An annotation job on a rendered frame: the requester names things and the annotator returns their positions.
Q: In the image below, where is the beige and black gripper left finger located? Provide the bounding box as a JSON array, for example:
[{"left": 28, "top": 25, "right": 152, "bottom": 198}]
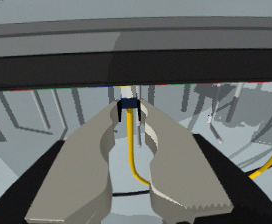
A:
[{"left": 0, "top": 99, "right": 122, "bottom": 224}]

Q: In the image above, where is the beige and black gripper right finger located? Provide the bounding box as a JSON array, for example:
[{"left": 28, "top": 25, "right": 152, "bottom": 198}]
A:
[{"left": 137, "top": 98, "right": 272, "bottom": 224}]

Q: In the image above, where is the black patch cord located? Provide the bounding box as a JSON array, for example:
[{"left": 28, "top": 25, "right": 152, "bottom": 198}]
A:
[{"left": 112, "top": 166, "right": 262, "bottom": 197}]

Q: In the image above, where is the yellow patch cord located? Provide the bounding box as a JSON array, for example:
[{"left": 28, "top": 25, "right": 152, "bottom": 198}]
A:
[{"left": 126, "top": 108, "right": 272, "bottom": 186}]

